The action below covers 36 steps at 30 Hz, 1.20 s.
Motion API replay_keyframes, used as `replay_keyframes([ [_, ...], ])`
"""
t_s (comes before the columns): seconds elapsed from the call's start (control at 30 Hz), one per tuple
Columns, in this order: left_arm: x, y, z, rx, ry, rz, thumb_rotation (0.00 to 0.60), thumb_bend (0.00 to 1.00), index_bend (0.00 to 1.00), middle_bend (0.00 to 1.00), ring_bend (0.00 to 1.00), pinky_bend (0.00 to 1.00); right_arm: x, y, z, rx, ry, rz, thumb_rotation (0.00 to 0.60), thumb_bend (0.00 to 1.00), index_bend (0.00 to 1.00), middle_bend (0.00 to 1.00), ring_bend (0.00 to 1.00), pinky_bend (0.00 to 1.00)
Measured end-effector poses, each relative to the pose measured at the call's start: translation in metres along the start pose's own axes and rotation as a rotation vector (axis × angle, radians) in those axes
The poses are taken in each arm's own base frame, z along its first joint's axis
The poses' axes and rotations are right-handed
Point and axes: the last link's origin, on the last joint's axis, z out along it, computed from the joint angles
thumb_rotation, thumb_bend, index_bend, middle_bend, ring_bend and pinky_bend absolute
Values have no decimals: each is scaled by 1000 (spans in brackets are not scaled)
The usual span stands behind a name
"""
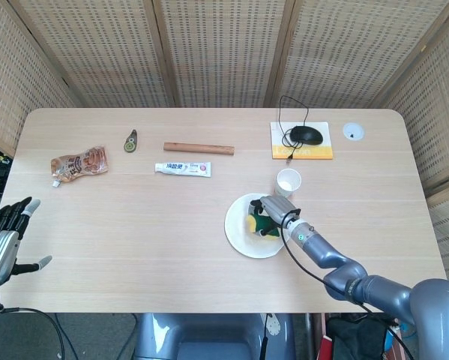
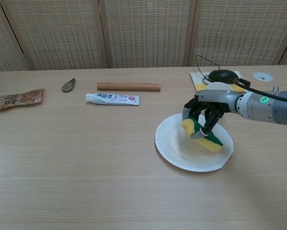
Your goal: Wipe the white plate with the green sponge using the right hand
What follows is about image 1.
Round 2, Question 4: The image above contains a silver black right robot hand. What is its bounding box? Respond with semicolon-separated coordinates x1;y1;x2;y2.
249;194;301;238

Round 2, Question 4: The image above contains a green yellow sponge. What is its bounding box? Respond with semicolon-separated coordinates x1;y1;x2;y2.
245;208;281;241

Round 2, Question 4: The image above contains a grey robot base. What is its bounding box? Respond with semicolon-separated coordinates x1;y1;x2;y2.
133;313;297;360

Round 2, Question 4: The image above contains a yellow white mouse pad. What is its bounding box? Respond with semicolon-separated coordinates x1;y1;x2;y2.
270;121;334;161

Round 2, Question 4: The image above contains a floral print paper cup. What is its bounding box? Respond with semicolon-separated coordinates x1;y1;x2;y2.
274;168;302;199

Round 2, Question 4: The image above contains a white paper plate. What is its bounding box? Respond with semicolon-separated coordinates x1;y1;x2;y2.
224;192;291;259

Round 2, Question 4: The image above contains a black computer mouse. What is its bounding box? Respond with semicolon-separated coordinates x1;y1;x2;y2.
289;125;324;146

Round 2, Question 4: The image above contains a wooden rolling pin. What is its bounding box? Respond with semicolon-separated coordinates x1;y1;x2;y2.
163;141;235;156

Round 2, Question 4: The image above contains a white toothpaste tube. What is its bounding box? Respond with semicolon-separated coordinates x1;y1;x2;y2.
154;161;212;178

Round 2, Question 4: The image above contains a white round table grommet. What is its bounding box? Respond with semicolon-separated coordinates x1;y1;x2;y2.
342;121;366;142

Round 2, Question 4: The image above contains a brown snack packet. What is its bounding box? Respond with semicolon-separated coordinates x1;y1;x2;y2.
50;145;109;188

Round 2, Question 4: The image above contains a red flat item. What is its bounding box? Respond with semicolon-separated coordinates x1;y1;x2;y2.
319;334;333;360

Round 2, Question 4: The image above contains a black bag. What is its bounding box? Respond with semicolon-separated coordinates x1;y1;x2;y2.
325;316;400;360

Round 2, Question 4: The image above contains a woven wooden folding screen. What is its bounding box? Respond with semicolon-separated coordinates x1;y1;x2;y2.
0;0;449;281

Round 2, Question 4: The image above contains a kiwi shaped correction tape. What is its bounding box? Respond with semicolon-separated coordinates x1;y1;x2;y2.
124;128;139;155

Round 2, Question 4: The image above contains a black mouse cable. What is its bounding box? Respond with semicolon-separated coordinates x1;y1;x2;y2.
279;94;310;165

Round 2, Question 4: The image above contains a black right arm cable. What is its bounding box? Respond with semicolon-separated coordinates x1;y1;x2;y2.
280;211;416;360

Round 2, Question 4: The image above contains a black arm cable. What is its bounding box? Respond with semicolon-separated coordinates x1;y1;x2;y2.
280;211;416;360
0;305;67;360

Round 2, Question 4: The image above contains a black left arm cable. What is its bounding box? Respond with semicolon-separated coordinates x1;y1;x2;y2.
0;305;67;360

